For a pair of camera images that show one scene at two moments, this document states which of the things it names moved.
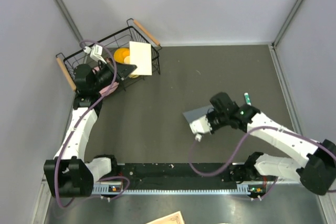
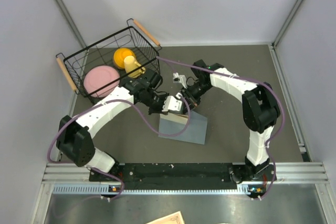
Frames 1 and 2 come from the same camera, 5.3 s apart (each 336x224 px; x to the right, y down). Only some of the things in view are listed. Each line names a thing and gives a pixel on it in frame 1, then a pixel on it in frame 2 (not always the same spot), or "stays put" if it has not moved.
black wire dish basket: [94, 66] stays put
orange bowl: [120, 53] stays put
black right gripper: [214, 128] to [186, 94]
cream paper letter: [140, 55] to [182, 119]
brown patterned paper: [176, 217] stays put
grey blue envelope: [195, 114] to [195, 133]
